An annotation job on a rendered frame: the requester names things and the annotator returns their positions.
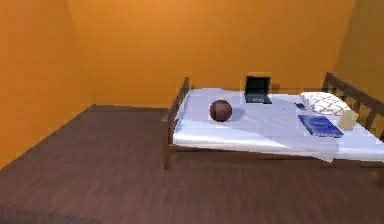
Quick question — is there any blue book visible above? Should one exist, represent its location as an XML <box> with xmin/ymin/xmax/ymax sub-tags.
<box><xmin>297</xmin><ymin>114</ymin><xmax>345</xmax><ymax>139</ymax></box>

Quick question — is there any brown wooden bed white sheet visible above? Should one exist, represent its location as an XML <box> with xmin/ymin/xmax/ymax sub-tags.
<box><xmin>161</xmin><ymin>72</ymin><xmax>384</xmax><ymax>171</ymax></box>

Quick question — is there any beige box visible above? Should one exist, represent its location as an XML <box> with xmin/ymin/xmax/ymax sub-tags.
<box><xmin>337</xmin><ymin>109</ymin><xmax>360</xmax><ymax>132</ymax></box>

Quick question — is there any brown basketball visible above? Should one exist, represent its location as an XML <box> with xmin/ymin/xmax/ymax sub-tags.
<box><xmin>209</xmin><ymin>99</ymin><xmax>233</xmax><ymax>123</ymax></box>

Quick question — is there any white patterned pillow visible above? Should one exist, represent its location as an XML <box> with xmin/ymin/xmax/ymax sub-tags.
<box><xmin>299</xmin><ymin>91</ymin><xmax>352</xmax><ymax>116</ymax></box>

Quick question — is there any black open laptop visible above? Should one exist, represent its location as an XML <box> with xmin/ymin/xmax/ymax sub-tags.
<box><xmin>243</xmin><ymin>75</ymin><xmax>273</xmax><ymax>105</ymax></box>

